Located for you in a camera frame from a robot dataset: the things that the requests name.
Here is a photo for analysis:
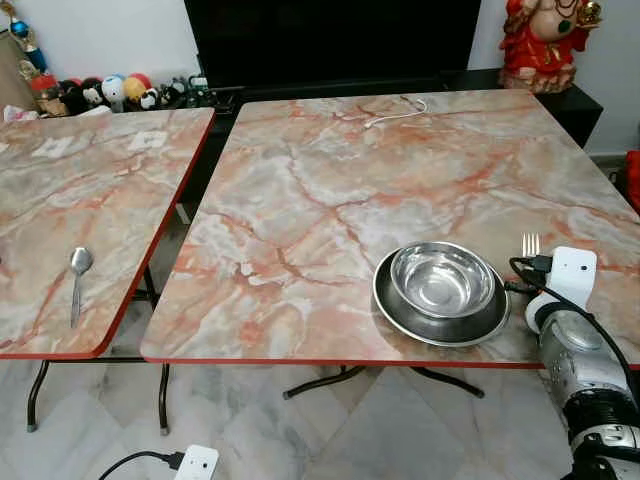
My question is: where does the red cushion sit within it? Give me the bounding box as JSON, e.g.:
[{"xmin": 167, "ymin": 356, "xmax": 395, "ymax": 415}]
[{"xmin": 626, "ymin": 149, "xmax": 640, "ymax": 213}]

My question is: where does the orange red round toy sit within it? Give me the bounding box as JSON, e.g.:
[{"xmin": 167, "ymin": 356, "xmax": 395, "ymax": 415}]
[{"xmin": 123, "ymin": 71, "xmax": 153, "ymax": 102}]

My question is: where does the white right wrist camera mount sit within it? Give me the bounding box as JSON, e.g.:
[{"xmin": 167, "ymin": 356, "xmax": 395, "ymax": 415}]
[{"xmin": 547, "ymin": 246, "xmax": 599, "ymax": 312}]

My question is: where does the white blue round toy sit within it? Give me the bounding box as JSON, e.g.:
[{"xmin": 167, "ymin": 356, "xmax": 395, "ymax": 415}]
[{"xmin": 101, "ymin": 74, "xmax": 127, "ymax": 108}]

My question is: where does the silver metal spoon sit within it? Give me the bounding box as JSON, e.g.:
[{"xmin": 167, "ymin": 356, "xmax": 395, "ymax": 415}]
[{"xmin": 68, "ymin": 246, "xmax": 95, "ymax": 330}]

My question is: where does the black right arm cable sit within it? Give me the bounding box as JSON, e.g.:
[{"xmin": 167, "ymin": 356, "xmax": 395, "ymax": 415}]
[{"xmin": 508, "ymin": 254, "xmax": 640, "ymax": 403}]

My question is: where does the red laughing buddha statue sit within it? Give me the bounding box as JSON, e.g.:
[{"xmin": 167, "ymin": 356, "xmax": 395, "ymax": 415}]
[{"xmin": 497, "ymin": 0, "xmax": 605, "ymax": 95}]

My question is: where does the black television screen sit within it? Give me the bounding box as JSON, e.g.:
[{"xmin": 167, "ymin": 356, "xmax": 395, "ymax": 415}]
[{"xmin": 183, "ymin": 0, "xmax": 484, "ymax": 90}]

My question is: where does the stainless steel bowl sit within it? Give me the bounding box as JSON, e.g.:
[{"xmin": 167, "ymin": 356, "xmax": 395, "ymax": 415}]
[{"xmin": 389, "ymin": 241, "xmax": 499, "ymax": 320}]

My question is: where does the large marble folding table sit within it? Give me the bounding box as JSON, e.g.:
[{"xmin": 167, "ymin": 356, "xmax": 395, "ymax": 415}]
[{"xmin": 140, "ymin": 88, "xmax": 640, "ymax": 436}]

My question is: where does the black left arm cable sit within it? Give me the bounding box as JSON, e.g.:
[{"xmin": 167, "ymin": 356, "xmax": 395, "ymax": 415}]
[{"xmin": 97, "ymin": 449, "xmax": 187, "ymax": 480}]

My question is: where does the small marble folding table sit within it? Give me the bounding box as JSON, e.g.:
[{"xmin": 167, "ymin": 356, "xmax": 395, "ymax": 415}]
[{"xmin": 0, "ymin": 106, "xmax": 217, "ymax": 434}]

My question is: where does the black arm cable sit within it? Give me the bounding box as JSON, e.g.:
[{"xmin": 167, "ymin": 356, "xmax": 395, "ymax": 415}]
[
  {"xmin": 508, "ymin": 254, "xmax": 640, "ymax": 403},
  {"xmin": 97, "ymin": 449, "xmax": 187, "ymax": 480}
]

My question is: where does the red capped plush toy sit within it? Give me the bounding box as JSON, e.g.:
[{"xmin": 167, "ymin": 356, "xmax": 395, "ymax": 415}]
[{"xmin": 29, "ymin": 74, "xmax": 67, "ymax": 118}]

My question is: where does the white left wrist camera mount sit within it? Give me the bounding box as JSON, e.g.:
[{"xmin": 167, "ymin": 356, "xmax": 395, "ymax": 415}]
[{"xmin": 172, "ymin": 444, "xmax": 220, "ymax": 480}]

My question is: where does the blue hanging ornament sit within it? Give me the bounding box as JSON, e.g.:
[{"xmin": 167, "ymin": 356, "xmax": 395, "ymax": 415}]
[{"xmin": 7, "ymin": 16, "xmax": 48, "ymax": 73}]

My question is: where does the black white panda plush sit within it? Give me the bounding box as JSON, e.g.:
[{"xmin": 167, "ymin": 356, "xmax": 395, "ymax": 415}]
[{"xmin": 79, "ymin": 79, "xmax": 107, "ymax": 111}]

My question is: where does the thin white cable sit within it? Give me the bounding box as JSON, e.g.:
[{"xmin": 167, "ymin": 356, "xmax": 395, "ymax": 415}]
[{"xmin": 362, "ymin": 96, "xmax": 429, "ymax": 130}]

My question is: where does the stainless steel plate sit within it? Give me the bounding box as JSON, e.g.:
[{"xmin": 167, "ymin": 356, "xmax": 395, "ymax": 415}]
[{"xmin": 372, "ymin": 246, "xmax": 512, "ymax": 349}]

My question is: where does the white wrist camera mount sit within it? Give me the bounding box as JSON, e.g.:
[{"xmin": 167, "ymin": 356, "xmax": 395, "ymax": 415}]
[
  {"xmin": 172, "ymin": 444, "xmax": 220, "ymax": 480},
  {"xmin": 547, "ymin": 246, "xmax": 599, "ymax": 312}
]

